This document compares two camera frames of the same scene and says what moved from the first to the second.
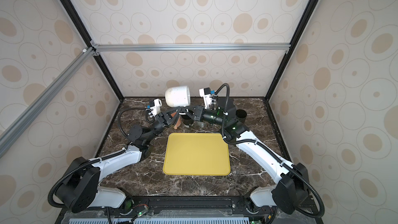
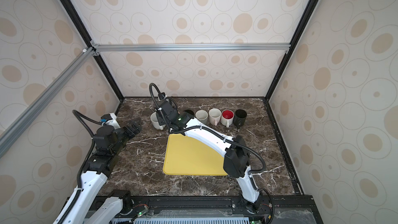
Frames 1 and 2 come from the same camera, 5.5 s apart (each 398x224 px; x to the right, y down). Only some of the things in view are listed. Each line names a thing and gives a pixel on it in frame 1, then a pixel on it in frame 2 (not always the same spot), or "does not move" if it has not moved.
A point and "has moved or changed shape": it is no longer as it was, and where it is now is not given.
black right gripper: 197,116 -> 160,121
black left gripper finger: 169,114 -> 136,123
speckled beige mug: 178,96 has moved or changed shape
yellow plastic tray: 196,154 does not move
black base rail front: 220,208 does not move
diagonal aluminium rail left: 24,120 does not move
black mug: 241,115 does not move
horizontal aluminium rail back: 193,47 does not move
